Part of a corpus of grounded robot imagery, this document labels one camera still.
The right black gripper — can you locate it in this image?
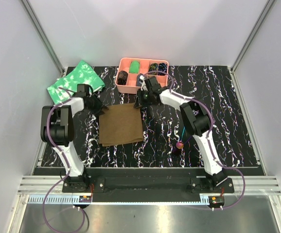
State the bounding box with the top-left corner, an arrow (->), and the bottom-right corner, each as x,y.
134,88 -> 153,109

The brown cloth napkin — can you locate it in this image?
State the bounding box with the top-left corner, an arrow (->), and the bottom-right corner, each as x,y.
99,103 -> 143,147

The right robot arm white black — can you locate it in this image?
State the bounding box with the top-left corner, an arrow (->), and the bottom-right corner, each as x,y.
134,74 -> 227,193

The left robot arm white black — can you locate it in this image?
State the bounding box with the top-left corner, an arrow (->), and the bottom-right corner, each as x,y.
40,84 -> 108,192

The pink compartment tray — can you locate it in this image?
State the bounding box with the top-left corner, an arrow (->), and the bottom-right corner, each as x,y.
115,57 -> 169,95

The blue grey rolled cloth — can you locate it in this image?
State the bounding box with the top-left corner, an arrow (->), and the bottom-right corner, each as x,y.
136,73 -> 145,87

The dark brown rolled cloth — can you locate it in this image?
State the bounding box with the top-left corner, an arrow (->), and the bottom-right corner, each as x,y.
117,70 -> 128,85

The green rolled cloth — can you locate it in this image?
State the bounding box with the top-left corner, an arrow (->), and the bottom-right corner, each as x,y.
129,60 -> 140,74

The black multicolour rolled cloth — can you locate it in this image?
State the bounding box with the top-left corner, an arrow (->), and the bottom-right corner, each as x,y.
148,63 -> 158,75

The green white patterned cloth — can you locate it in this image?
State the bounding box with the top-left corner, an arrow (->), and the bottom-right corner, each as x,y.
47,60 -> 105,104

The black blue rolled cloth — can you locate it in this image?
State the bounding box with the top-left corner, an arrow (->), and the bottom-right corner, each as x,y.
158,63 -> 168,75

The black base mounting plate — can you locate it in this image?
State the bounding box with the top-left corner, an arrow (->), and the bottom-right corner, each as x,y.
62,168 -> 235,204

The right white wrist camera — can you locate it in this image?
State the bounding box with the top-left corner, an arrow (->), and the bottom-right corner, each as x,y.
137,73 -> 148,91

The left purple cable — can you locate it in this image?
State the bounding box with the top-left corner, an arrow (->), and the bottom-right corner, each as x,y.
42,86 -> 89,233

